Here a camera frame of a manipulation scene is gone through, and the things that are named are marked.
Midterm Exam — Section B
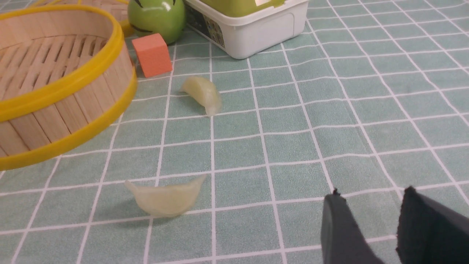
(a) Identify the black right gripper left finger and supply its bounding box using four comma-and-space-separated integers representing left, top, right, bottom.
321, 188, 383, 264

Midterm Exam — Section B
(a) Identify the green checked tablecloth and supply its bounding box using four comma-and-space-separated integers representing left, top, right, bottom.
1, 0, 469, 264

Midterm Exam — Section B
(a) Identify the green apple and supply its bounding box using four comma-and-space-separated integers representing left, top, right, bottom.
128, 0, 186, 44

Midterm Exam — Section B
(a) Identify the orange foam cube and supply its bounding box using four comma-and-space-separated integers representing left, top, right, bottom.
131, 33, 173, 78

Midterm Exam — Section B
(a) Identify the pale dumpling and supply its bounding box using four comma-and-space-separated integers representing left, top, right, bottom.
124, 175, 207, 218
181, 76, 222, 117

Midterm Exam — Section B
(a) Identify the white box with green lid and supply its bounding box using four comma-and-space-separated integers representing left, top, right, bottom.
184, 0, 308, 59

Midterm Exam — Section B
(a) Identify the bamboo steamer tray yellow rim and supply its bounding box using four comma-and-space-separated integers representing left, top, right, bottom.
0, 4, 137, 171

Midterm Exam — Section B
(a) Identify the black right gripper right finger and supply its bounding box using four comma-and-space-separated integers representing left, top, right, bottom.
396, 187, 469, 264

